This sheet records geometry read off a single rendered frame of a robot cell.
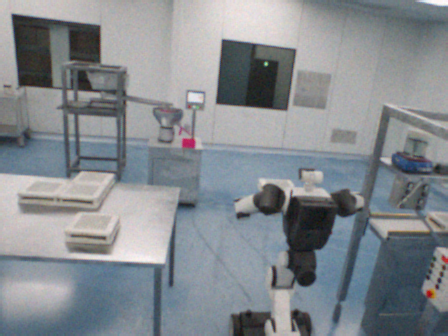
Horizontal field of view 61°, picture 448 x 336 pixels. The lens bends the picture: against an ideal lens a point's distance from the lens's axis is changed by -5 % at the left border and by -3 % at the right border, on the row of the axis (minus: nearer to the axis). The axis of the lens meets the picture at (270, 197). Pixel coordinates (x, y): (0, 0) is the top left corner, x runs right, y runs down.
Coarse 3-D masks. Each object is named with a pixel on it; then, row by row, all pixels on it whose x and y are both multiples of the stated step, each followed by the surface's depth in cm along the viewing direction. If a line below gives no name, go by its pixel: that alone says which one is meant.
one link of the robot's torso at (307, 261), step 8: (296, 256) 215; (304, 256) 216; (312, 256) 217; (296, 264) 213; (304, 264) 214; (312, 264) 216; (296, 272) 213; (304, 272) 210; (312, 272) 211; (296, 280) 213; (304, 280) 212; (312, 280) 213
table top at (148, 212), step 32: (0, 192) 249; (128, 192) 278; (160, 192) 286; (0, 224) 212; (32, 224) 217; (64, 224) 222; (128, 224) 234; (160, 224) 240; (0, 256) 187; (32, 256) 189; (64, 256) 192; (96, 256) 197; (128, 256) 201; (160, 256) 206
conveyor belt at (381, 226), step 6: (372, 222) 277; (378, 222) 275; (384, 222) 277; (390, 222) 278; (396, 222) 280; (402, 222) 281; (408, 222) 283; (414, 222) 284; (420, 222) 286; (378, 228) 268; (384, 228) 267; (390, 228) 268; (396, 228) 270; (402, 228) 271; (408, 228) 272; (414, 228) 274; (420, 228) 275; (426, 228) 277; (432, 228) 279; (384, 234) 260
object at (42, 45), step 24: (24, 24) 597; (48, 24) 604; (72, 24) 612; (24, 48) 610; (48, 48) 617; (72, 48) 625; (96, 48) 633; (24, 72) 623; (48, 72) 631; (72, 72) 639
